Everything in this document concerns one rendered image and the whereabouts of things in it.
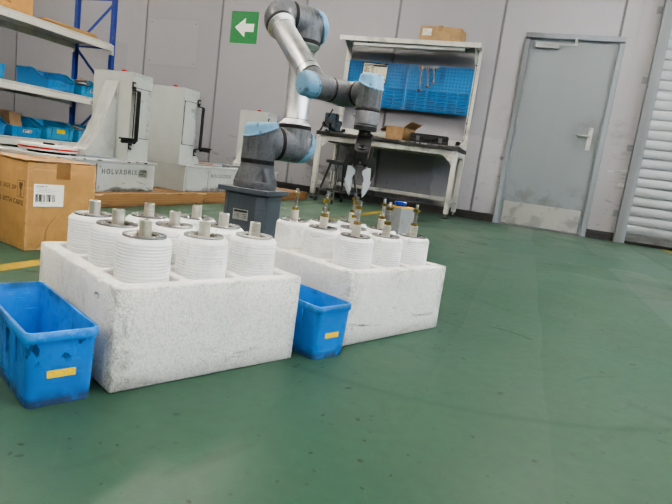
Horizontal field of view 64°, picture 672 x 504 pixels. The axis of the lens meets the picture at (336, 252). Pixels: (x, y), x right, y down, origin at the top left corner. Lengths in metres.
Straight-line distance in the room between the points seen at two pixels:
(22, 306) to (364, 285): 0.71
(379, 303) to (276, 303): 0.34
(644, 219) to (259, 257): 5.78
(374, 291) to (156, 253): 0.57
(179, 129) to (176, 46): 4.26
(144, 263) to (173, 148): 3.15
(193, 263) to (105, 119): 2.67
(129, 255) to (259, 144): 0.98
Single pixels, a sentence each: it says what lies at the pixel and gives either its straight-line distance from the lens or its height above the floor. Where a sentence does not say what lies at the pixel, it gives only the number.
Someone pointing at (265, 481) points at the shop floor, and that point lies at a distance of 0.78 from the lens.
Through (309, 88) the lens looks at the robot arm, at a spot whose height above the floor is 0.62.
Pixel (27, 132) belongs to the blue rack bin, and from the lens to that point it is 6.57.
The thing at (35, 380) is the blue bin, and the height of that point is 0.05.
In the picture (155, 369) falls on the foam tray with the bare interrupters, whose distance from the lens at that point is 1.01.
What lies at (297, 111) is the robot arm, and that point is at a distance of 1.97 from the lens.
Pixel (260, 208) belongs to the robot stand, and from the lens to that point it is 1.85.
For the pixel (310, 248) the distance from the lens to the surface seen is 1.40.
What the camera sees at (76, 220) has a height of 0.24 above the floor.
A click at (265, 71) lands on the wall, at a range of 7.50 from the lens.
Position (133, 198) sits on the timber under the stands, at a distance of 3.52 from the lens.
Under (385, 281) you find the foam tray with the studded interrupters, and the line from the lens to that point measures 1.35.
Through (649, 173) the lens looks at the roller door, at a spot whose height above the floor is 0.76.
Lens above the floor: 0.42
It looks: 9 degrees down
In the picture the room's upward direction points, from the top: 8 degrees clockwise
